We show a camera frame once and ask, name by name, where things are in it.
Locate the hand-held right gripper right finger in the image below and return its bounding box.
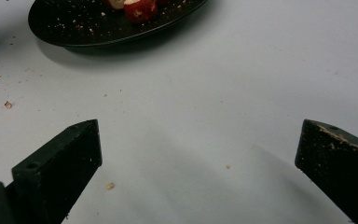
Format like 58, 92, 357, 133
294, 119, 358, 224

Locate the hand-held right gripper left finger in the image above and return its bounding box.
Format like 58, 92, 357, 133
11, 119, 103, 224

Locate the round black plate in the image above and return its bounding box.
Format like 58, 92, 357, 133
27, 0, 210, 49

